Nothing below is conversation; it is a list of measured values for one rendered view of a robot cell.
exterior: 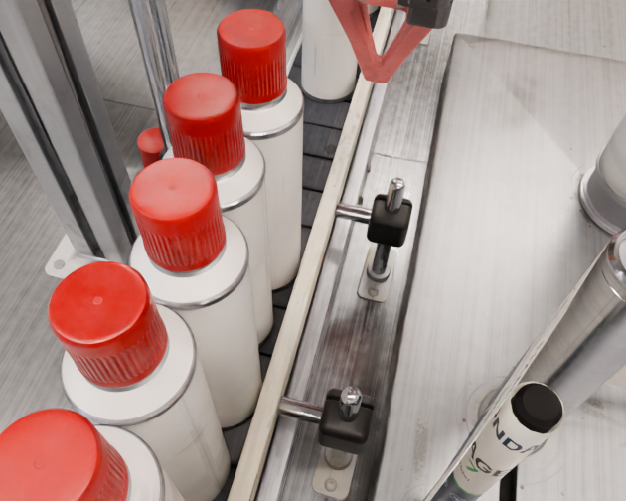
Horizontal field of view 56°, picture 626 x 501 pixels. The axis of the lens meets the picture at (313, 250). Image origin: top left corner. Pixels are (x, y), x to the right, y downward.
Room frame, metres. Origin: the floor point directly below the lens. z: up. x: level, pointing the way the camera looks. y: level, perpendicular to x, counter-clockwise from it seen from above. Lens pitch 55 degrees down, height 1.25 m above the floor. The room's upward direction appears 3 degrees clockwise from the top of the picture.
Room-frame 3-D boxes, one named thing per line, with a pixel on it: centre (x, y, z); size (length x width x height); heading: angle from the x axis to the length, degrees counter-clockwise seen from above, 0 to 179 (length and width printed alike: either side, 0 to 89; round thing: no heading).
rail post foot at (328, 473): (0.12, -0.02, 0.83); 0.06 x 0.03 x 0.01; 167
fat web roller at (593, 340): (0.13, -0.13, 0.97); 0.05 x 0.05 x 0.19
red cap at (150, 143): (0.39, 0.15, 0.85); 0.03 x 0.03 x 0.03
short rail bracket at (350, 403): (0.12, -0.01, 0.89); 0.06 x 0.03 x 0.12; 79
